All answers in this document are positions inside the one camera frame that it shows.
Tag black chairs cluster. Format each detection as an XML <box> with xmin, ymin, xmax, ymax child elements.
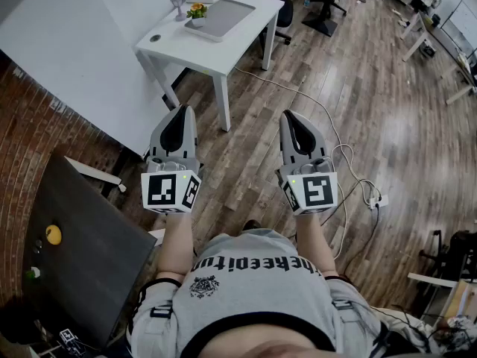
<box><xmin>419</xmin><ymin>229</ymin><xmax>477</xmax><ymax>283</ymax></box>

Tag person's left forearm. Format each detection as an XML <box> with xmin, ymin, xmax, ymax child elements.
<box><xmin>156</xmin><ymin>210</ymin><xmax>195</xmax><ymax>285</ymax></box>

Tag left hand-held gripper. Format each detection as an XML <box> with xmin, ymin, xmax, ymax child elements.
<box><xmin>140</xmin><ymin>104</ymin><xmax>204</xmax><ymax>215</ymax></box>

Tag white low bench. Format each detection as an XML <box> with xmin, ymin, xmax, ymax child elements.
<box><xmin>408</xmin><ymin>272</ymin><xmax>459</xmax><ymax>316</ymax></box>

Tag yellow round object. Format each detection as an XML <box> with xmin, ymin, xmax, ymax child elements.
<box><xmin>45</xmin><ymin>224</ymin><xmax>63</xmax><ymax>245</ymax></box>

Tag black white tracking device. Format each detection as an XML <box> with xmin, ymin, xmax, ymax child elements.
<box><xmin>58</xmin><ymin>328</ymin><xmax>87</xmax><ymax>357</ymax></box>

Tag person's right forearm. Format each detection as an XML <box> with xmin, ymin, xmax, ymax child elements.
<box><xmin>296</xmin><ymin>213</ymin><xmax>340</xmax><ymax>279</ymax></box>

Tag white table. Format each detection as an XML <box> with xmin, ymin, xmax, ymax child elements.
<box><xmin>133</xmin><ymin>0</ymin><xmax>286</xmax><ymax>132</ymax></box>

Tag white cable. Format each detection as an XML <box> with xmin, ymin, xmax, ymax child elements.
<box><xmin>234</xmin><ymin>65</ymin><xmax>382</xmax><ymax>260</ymax></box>

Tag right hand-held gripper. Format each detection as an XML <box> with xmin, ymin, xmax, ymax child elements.
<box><xmin>274</xmin><ymin>109</ymin><xmax>339</xmax><ymax>216</ymax></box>

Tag grey tray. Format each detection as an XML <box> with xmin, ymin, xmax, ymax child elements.
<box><xmin>184</xmin><ymin>0</ymin><xmax>257</xmax><ymax>43</ymax></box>

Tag black side table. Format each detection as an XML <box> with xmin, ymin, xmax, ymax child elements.
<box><xmin>22</xmin><ymin>151</ymin><xmax>157</xmax><ymax>350</ymax></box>

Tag person's grey printed t-shirt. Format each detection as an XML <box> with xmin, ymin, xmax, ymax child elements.
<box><xmin>126</xmin><ymin>228</ymin><xmax>385</xmax><ymax>358</ymax></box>

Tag orange flower pot plant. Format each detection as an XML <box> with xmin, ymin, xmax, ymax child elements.
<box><xmin>186</xmin><ymin>1</ymin><xmax>208</xmax><ymax>28</ymax></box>

